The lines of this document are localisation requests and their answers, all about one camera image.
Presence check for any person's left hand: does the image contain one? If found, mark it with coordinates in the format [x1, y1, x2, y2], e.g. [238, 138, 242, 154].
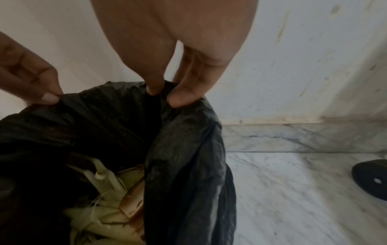
[0, 31, 65, 106]

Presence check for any person's right hand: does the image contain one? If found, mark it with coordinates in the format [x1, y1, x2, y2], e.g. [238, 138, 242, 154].
[90, 0, 261, 109]

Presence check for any black plastic garbage bag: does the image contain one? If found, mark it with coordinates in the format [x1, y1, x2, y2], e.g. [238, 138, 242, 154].
[0, 81, 237, 245]

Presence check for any pile of pale corn husks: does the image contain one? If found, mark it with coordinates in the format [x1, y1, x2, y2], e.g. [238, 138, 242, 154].
[62, 157, 146, 245]

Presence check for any brown cardboard scrap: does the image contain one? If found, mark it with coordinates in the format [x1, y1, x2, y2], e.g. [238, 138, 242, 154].
[119, 167, 146, 243]

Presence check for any black round disc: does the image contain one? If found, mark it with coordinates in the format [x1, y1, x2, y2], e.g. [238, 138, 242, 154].
[352, 159, 387, 202]

